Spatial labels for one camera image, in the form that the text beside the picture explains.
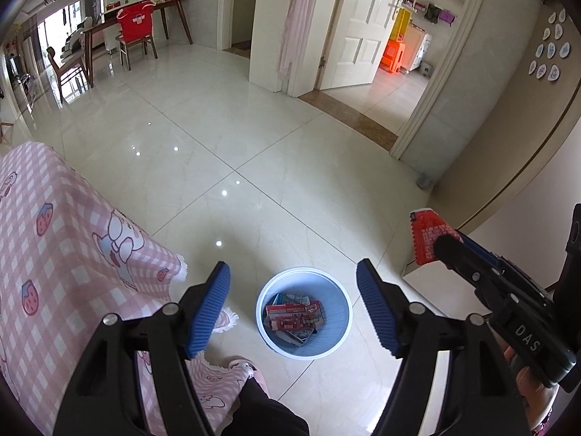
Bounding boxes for pink checkered tablecloth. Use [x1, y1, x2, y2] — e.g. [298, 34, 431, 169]
[0, 141, 255, 436]

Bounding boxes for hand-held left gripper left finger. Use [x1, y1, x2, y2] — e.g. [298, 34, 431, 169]
[54, 261, 232, 436]

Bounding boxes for group of wall plates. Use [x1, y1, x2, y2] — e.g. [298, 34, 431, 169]
[528, 6, 573, 83]

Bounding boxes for person's black trouser leg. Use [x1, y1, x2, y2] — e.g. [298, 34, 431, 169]
[224, 376, 312, 436]

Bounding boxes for red printed packet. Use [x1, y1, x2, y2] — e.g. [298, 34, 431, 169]
[408, 208, 460, 267]

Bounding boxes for white blue waste bin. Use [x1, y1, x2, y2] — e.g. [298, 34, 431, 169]
[255, 267, 353, 362]

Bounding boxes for orange plastic stool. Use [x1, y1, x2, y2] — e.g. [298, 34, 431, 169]
[380, 39, 410, 74]

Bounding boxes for person's right hand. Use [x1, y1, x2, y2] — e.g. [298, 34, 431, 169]
[501, 345, 560, 435]

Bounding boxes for chair with red cover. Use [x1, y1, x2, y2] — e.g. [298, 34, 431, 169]
[115, 2, 159, 72]

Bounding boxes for hanging clothes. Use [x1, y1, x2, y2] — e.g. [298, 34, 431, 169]
[423, 2, 457, 26]

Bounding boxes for pink slipper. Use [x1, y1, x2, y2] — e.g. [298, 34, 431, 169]
[229, 359, 271, 397]

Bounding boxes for pink curtain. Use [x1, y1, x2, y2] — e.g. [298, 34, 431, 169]
[277, 0, 326, 97]

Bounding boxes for white panel door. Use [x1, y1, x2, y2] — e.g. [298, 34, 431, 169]
[315, 0, 417, 92]

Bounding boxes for red printed box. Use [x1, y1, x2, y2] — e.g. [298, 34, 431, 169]
[264, 302, 328, 332]

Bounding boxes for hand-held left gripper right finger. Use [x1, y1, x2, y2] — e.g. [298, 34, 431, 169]
[356, 259, 532, 436]

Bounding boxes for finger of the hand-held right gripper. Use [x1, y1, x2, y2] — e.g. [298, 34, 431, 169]
[433, 237, 501, 299]
[454, 230, 505, 274]

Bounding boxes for yellow plastic stool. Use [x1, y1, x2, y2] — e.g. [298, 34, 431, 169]
[390, 7, 412, 41]

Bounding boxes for wooden dining chair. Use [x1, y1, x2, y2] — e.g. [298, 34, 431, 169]
[45, 45, 90, 103]

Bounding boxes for dark wooden dining table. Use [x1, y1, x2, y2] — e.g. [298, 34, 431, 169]
[82, 0, 194, 90]

